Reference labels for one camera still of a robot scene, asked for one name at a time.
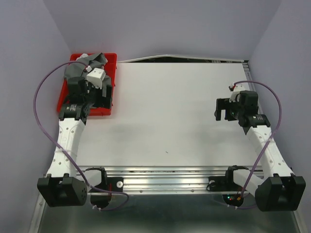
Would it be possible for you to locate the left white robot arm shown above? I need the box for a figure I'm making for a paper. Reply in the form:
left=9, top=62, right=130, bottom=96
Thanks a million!
left=37, top=75, right=113, bottom=207

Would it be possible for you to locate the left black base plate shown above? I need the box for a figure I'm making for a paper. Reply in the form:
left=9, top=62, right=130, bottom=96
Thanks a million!
left=94, top=177, right=124, bottom=192

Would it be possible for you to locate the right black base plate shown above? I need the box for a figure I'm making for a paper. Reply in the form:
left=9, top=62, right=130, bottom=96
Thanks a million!
left=206, top=176, right=235, bottom=192

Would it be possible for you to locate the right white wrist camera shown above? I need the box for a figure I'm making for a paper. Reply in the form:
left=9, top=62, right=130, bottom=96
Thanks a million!
left=229, top=84, right=243, bottom=102

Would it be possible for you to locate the aluminium frame rail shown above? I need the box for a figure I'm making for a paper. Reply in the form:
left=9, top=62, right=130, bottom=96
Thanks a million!
left=105, top=166, right=228, bottom=196

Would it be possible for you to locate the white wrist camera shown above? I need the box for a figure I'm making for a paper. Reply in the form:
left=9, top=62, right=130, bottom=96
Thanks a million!
left=86, top=68, right=106, bottom=89
left=229, top=84, right=243, bottom=102

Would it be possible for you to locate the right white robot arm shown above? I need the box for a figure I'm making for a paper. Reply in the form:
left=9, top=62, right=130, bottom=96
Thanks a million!
left=207, top=90, right=306, bottom=212

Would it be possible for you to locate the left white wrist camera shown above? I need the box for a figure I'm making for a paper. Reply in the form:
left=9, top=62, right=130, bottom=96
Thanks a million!
left=86, top=68, right=106, bottom=89

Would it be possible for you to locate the grey pleated skirt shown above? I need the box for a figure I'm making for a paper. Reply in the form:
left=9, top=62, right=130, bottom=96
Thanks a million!
left=64, top=53, right=111, bottom=85

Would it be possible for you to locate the white crumpled skirt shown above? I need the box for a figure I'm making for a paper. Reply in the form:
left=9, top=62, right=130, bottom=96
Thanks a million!
left=76, top=53, right=89, bottom=62

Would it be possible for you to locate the red plastic tray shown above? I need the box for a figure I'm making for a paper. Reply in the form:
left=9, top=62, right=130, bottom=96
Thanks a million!
left=56, top=53, right=117, bottom=116

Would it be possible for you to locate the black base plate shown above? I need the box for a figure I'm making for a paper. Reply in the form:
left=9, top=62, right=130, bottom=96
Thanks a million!
left=206, top=176, right=235, bottom=192
left=94, top=177, right=124, bottom=192

